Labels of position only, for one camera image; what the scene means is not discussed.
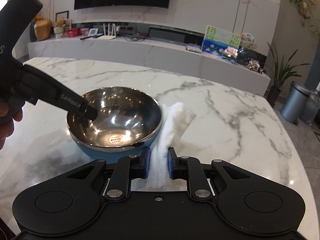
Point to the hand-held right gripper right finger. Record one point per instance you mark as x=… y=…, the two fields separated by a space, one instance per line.
x=172 y=165

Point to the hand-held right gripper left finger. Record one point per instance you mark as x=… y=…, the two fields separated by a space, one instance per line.
x=145 y=163

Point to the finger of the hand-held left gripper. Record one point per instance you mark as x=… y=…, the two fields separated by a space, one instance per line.
x=90 y=113

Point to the steel bowl with blue outside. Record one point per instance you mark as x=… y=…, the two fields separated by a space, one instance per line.
x=120 y=120

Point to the white cloth towel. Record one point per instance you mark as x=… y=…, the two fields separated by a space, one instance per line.
x=175 y=120

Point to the person's left hand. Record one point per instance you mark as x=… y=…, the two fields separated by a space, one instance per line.
x=5 y=137

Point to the golden round jar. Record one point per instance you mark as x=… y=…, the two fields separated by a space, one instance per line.
x=43 y=30

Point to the teddy bear toy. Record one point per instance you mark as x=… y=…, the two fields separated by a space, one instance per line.
x=59 y=28

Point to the framed certificate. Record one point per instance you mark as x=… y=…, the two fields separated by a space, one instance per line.
x=65 y=15

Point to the red gift box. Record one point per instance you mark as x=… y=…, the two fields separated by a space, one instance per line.
x=73 y=32

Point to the black remote control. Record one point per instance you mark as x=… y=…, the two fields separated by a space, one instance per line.
x=85 y=37

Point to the white desk clock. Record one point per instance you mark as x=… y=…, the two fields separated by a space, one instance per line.
x=93 y=32

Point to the white antenna router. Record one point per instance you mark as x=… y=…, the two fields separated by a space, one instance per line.
x=107 y=37

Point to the white marble television console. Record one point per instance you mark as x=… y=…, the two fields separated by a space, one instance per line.
x=150 y=52

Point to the black rectangular appliance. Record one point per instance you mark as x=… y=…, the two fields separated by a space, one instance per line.
x=166 y=34

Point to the grey set-top box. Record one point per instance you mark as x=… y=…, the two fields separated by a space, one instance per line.
x=194 y=48

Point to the colourful photo box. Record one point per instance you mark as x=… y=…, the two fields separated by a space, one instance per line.
x=229 y=53

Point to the tall potted plant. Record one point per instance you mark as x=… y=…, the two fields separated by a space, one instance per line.
x=275 y=92

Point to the dark glass jar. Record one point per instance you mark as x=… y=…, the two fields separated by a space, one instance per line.
x=242 y=56

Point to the black and white cow figurines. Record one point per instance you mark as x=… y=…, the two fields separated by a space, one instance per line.
x=255 y=65

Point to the lotus pond painting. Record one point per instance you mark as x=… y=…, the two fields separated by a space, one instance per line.
x=217 y=40

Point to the grey metal trash can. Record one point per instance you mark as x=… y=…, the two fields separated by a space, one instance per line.
x=293 y=102

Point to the round paper hand fan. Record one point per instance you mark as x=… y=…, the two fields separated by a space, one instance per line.
x=248 y=41

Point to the translucent plastic bag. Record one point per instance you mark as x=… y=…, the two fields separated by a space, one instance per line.
x=312 y=105

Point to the trailing green leafy plant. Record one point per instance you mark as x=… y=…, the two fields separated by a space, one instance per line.
x=303 y=7

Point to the pink photo frame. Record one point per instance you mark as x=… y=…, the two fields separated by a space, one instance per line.
x=84 y=31

